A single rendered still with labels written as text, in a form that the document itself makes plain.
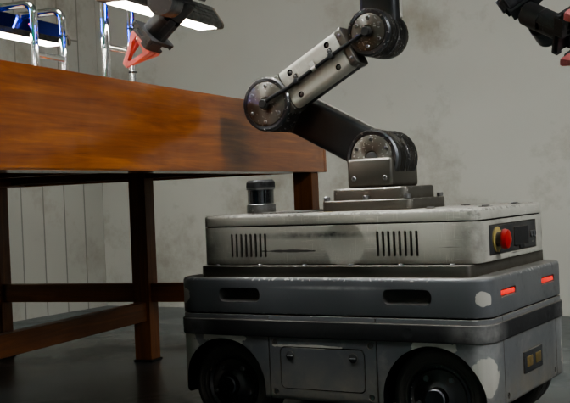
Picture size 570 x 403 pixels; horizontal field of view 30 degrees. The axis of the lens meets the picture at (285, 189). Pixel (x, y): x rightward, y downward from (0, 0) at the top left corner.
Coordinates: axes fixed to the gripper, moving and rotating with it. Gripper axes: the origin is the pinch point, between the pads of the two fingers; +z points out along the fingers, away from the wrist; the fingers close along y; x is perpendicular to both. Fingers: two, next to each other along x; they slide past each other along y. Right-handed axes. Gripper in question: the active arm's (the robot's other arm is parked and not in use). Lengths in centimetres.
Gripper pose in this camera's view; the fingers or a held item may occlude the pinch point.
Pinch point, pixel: (127, 63)
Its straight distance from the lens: 237.1
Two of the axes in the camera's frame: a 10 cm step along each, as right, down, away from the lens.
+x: 6.3, 7.3, -2.6
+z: -6.8, 6.8, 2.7
